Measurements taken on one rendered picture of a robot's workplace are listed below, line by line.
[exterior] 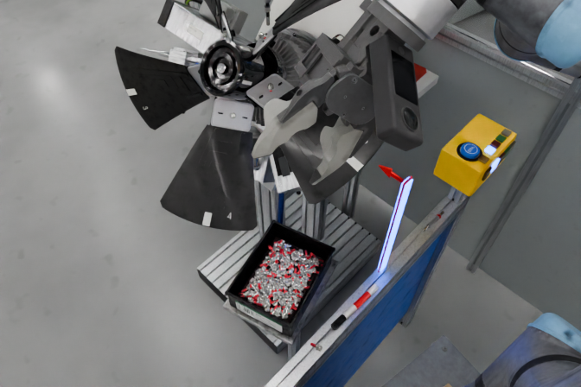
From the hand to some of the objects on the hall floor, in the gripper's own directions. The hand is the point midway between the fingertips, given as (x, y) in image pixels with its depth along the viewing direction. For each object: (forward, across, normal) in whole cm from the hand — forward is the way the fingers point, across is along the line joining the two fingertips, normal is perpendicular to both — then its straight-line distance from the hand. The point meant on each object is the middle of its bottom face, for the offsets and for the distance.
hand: (290, 168), depth 57 cm
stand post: (+88, -101, -81) cm, 156 cm away
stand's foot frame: (+81, -106, -85) cm, 158 cm away
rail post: (+62, -135, -47) cm, 156 cm away
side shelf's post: (+58, -128, -99) cm, 172 cm away
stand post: (+72, -114, -91) cm, 163 cm away
